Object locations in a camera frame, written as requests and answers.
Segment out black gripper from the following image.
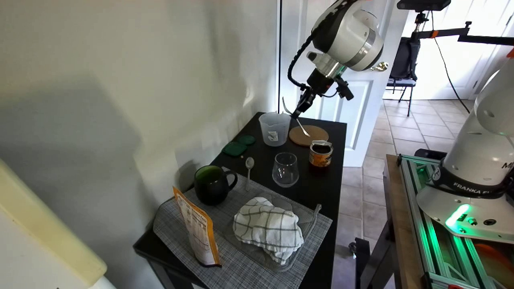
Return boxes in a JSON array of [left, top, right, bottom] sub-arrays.
[[291, 67, 339, 118]]

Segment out clear glass jar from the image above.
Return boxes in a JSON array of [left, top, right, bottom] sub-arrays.
[[270, 151, 300, 189]]

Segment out round cork mat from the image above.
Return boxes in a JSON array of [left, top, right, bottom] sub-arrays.
[[287, 123, 331, 149]]

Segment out translucent plastic measuring jug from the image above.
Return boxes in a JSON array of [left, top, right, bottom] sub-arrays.
[[257, 110, 292, 147]]

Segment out dark green flat pad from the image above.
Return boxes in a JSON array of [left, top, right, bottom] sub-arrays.
[[222, 133, 258, 159]]

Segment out silver metal spoon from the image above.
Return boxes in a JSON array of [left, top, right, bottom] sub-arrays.
[[242, 155, 257, 184]]

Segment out black folding chair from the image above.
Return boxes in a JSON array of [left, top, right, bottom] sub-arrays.
[[387, 37, 422, 117]]

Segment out dark mug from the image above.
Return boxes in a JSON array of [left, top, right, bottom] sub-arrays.
[[193, 163, 239, 207]]

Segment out white checked dish towel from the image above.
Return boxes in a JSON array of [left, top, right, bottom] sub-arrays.
[[231, 196, 307, 265]]

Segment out wooden cart top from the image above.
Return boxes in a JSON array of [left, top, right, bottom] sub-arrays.
[[382, 152, 430, 289]]

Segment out orange food packet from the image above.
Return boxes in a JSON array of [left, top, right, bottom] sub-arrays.
[[172, 186, 223, 268]]

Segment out black cart base with casters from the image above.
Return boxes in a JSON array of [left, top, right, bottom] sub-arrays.
[[347, 213, 398, 289]]

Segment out grey woven placemat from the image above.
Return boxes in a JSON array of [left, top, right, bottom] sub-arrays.
[[151, 175, 334, 289]]

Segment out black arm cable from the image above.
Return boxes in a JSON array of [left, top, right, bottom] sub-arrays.
[[286, 32, 324, 90]]

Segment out thin black hanging cable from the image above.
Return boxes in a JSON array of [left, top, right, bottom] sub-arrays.
[[429, 13, 474, 115]]

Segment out black camera stand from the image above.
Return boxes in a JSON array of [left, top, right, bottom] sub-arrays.
[[395, 0, 514, 48]]

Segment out aluminium profile mount frame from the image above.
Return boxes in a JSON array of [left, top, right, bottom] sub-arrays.
[[398, 152, 514, 289]]

